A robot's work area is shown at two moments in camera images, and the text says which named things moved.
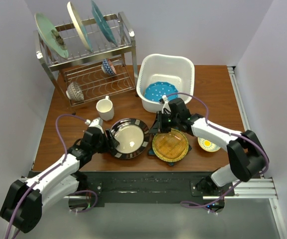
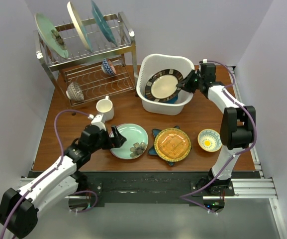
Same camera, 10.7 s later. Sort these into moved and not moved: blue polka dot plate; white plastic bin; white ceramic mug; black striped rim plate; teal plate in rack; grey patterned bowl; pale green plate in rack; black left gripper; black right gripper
Moved: blue polka dot plate; black striped rim plate; black right gripper
Not moved: grey patterned bowl; black left gripper; white plastic bin; pale green plate in rack; white ceramic mug; teal plate in rack
